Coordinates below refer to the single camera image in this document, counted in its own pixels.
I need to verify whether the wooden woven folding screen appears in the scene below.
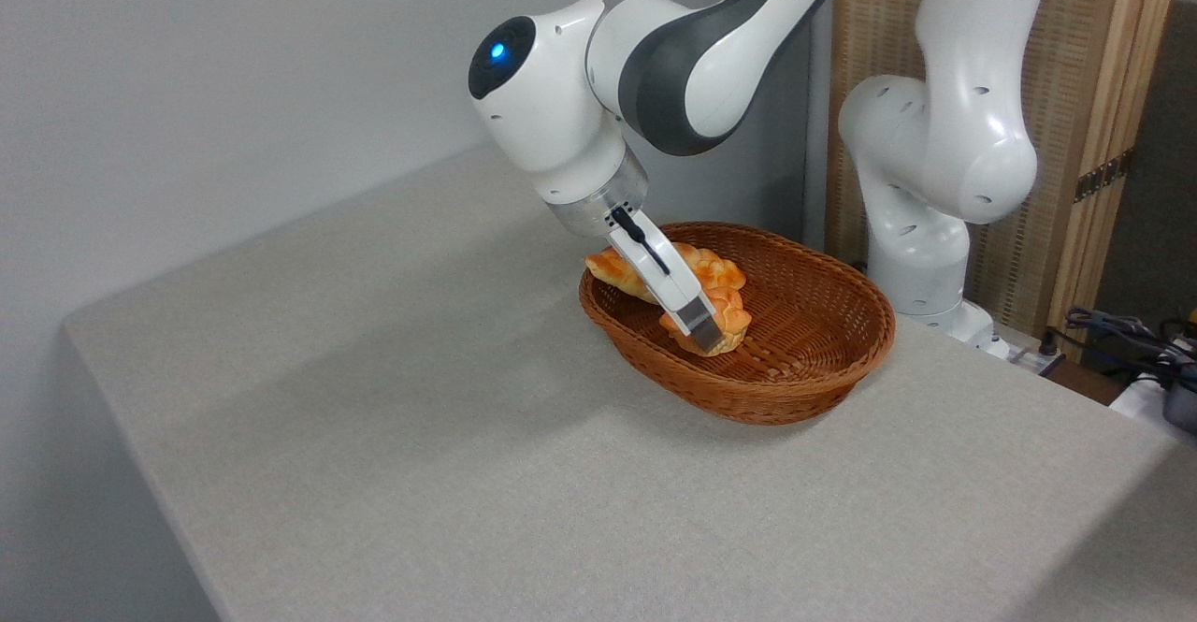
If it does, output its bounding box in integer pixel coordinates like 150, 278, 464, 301
827, 0, 1185, 361

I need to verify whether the brown wicker basket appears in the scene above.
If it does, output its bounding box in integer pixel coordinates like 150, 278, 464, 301
578, 222, 897, 427

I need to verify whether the metal screen hinge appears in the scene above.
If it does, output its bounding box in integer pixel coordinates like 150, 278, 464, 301
1074, 147, 1136, 204

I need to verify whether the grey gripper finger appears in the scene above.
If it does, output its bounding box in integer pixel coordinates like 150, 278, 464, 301
675, 300, 728, 354

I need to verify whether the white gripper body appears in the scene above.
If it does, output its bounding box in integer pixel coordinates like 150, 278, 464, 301
607, 222, 717, 335

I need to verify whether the long braided bread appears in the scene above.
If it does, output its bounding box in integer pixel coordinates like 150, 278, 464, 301
584, 241, 747, 305

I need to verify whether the dark grey device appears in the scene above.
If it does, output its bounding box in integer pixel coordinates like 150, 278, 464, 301
1163, 360, 1197, 434

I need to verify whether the black cable bundle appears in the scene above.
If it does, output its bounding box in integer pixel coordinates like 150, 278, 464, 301
1049, 307, 1197, 389

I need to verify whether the round bread bun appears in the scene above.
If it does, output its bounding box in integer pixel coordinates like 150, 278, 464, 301
657, 285, 753, 358

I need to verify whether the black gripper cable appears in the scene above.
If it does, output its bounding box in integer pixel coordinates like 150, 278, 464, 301
610, 205, 672, 277

